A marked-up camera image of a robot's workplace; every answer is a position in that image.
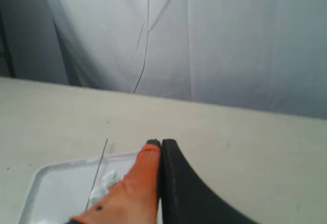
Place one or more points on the right gripper orange taped left finger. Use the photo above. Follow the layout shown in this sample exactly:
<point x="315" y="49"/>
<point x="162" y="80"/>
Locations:
<point x="134" y="199"/>

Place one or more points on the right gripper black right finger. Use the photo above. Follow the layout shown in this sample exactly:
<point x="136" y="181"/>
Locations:
<point x="185" y="197"/>

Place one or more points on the white marshmallow tip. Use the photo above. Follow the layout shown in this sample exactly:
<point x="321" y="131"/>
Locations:
<point x="102" y="188"/>

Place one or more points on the thin metal skewer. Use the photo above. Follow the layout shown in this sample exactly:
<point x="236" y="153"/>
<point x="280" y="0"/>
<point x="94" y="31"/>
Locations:
<point x="96" y="173"/>

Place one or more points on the white plastic tray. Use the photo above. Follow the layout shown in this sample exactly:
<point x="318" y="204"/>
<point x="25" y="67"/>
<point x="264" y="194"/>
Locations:
<point x="59" y="191"/>

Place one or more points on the white backdrop curtain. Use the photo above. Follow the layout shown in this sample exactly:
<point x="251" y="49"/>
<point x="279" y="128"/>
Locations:
<point x="259" y="54"/>

